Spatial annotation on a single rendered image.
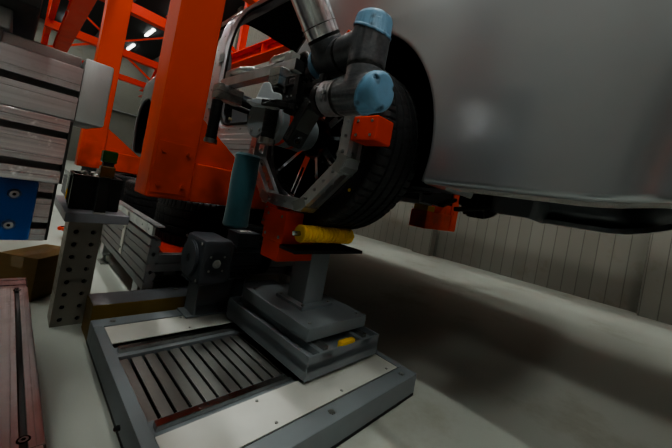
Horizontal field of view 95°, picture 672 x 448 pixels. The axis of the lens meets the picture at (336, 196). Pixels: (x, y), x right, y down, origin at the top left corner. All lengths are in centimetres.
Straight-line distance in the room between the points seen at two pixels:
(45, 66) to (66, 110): 6
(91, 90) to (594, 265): 485
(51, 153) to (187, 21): 99
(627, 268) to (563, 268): 60
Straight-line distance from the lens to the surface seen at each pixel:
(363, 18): 66
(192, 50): 144
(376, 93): 58
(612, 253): 489
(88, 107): 57
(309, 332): 106
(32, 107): 57
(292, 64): 87
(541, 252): 495
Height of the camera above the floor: 65
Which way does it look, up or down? level
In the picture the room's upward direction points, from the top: 11 degrees clockwise
